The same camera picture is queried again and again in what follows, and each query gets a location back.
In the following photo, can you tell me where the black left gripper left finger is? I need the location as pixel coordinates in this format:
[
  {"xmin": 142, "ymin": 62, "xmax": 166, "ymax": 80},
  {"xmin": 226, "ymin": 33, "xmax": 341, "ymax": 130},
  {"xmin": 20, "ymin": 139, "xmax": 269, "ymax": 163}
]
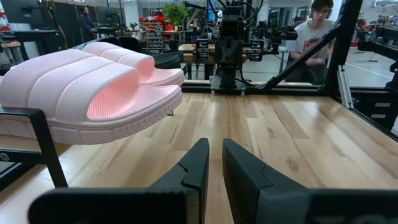
[{"xmin": 148, "ymin": 138, "xmax": 210, "ymax": 224}]

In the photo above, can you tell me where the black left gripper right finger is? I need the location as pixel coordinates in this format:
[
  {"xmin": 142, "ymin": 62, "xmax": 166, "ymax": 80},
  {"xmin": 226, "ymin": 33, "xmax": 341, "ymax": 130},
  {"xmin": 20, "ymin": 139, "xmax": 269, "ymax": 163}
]
[{"xmin": 221, "ymin": 138, "xmax": 312, "ymax": 224}]

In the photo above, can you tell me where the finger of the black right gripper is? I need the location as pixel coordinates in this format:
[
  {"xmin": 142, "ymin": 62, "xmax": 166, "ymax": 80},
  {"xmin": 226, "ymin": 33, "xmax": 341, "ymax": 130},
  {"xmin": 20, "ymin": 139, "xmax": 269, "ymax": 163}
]
[
  {"xmin": 249, "ymin": 39, "xmax": 265, "ymax": 62},
  {"xmin": 195, "ymin": 38, "xmax": 210, "ymax": 60}
]

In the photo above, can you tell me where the black rubber slide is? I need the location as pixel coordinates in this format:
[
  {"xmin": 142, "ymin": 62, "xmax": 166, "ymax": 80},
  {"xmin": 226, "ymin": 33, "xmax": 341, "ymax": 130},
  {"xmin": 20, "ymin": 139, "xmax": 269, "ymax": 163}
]
[
  {"xmin": 73, "ymin": 36, "xmax": 184, "ymax": 69},
  {"xmin": 117, "ymin": 36, "xmax": 147, "ymax": 54}
]

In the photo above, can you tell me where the pink rubber slide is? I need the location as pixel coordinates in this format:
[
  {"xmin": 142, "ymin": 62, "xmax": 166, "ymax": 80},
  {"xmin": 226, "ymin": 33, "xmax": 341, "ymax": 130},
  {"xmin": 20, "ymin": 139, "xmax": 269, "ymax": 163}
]
[
  {"xmin": 0, "ymin": 49, "xmax": 184, "ymax": 146},
  {"xmin": 81, "ymin": 41, "xmax": 186, "ymax": 88}
]

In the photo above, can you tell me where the wooden workbench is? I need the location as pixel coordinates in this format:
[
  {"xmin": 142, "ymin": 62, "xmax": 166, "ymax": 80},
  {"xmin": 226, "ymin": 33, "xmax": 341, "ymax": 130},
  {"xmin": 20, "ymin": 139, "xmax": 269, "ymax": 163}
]
[{"xmin": 178, "ymin": 42, "xmax": 289, "ymax": 65}]

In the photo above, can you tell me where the leafy green plant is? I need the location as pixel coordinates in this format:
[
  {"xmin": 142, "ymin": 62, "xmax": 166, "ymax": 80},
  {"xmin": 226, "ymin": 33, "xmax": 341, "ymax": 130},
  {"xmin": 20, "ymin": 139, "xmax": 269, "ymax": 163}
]
[{"xmin": 161, "ymin": 2, "xmax": 189, "ymax": 27}]

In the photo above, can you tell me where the red parts rack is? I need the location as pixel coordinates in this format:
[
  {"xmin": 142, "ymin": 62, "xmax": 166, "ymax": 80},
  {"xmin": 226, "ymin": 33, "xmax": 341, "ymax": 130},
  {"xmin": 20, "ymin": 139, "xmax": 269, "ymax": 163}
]
[{"xmin": 139, "ymin": 12, "xmax": 175, "ymax": 49}]

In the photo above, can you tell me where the person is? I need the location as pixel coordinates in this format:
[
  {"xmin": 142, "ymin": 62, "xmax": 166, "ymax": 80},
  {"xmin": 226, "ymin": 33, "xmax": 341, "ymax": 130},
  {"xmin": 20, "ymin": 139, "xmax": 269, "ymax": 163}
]
[
  {"xmin": 284, "ymin": 0, "xmax": 336, "ymax": 85},
  {"xmin": 78, "ymin": 5, "xmax": 96, "ymax": 43}
]

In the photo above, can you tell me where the black metal stand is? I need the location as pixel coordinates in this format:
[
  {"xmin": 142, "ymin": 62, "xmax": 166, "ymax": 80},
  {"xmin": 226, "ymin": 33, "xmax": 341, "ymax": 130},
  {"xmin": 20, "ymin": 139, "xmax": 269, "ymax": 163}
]
[{"xmin": 356, "ymin": 24, "xmax": 398, "ymax": 62}]

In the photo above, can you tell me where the black desk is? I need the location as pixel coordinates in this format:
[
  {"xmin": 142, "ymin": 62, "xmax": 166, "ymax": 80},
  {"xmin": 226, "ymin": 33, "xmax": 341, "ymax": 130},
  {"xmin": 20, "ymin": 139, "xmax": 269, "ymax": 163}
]
[{"xmin": 0, "ymin": 29, "xmax": 60, "ymax": 63}]

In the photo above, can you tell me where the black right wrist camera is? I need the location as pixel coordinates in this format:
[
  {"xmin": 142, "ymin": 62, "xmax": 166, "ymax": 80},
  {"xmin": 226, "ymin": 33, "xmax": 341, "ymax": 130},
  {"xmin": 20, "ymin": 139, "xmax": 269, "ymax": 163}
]
[{"xmin": 219, "ymin": 14, "xmax": 246, "ymax": 39}]

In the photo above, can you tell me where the black aluminium table frame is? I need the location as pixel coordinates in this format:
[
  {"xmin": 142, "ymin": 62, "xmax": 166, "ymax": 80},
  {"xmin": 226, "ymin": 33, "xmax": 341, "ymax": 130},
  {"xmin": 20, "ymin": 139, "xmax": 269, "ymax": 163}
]
[{"xmin": 0, "ymin": 0, "xmax": 398, "ymax": 194}]

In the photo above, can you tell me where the silver frame bracket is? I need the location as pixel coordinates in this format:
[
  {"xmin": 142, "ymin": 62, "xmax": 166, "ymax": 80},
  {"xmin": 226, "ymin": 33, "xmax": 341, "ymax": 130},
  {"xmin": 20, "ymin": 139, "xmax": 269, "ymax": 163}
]
[{"xmin": 336, "ymin": 64, "xmax": 354, "ymax": 110}]

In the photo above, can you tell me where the yellow hanging cable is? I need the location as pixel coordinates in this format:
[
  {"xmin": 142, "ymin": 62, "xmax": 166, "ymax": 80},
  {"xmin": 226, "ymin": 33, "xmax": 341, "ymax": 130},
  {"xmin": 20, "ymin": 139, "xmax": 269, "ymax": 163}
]
[{"xmin": 46, "ymin": 0, "xmax": 68, "ymax": 50}]

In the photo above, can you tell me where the wooden shelf with black frame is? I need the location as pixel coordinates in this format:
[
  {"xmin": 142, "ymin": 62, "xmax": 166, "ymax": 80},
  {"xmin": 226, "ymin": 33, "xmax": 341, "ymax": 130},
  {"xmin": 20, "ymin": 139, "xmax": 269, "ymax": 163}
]
[{"xmin": 0, "ymin": 106, "xmax": 175, "ymax": 189}]

